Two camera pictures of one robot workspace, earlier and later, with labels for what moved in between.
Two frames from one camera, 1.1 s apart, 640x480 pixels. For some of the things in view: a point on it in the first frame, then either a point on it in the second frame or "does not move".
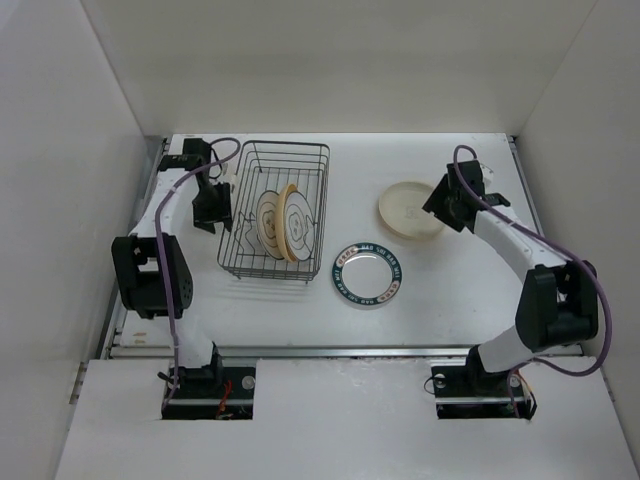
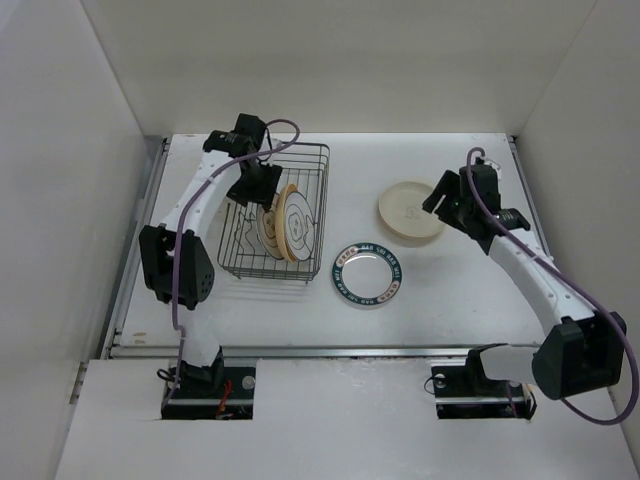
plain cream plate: (400, 208) does not move
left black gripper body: (211, 205) to (255, 185)
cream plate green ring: (266, 220) does not move
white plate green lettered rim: (367, 273) does not move
